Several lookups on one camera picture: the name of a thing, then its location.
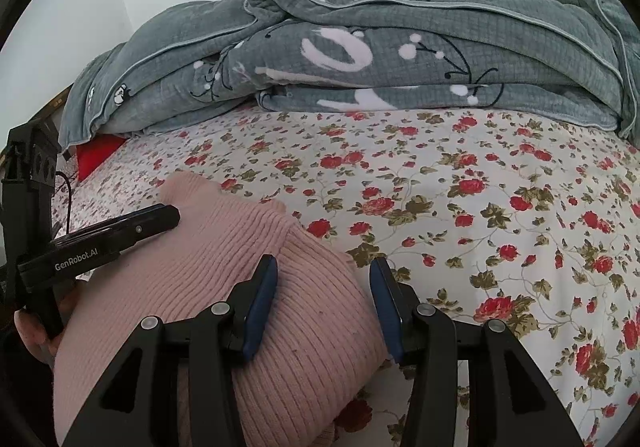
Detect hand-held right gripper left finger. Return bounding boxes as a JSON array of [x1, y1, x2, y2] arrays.
[[62, 254, 278, 447]]

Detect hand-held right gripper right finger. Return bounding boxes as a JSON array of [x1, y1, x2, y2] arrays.
[[370, 257, 583, 447]]

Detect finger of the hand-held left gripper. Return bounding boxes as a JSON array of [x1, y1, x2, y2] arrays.
[[52, 204, 181, 253]]

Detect pink knitted sweater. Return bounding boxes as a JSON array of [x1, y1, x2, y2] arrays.
[[52, 171, 391, 447]]

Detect person's left hand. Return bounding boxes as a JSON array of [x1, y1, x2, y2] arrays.
[[14, 278, 86, 368]]

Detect red cloth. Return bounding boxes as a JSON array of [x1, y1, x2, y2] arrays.
[[76, 134, 128, 182]]

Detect floral bed sheet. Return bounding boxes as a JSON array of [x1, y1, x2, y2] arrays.
[[52, 107, 640, 447]]

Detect wooden bed headboard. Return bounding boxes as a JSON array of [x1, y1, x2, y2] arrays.
[[40, 86, 76, 120]]

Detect grey printed quilt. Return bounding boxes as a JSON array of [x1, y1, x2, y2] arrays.
[[59, 0, 640, 150]]

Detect black cable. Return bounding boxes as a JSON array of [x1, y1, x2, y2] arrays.
[[55, 171, 74, 233]]

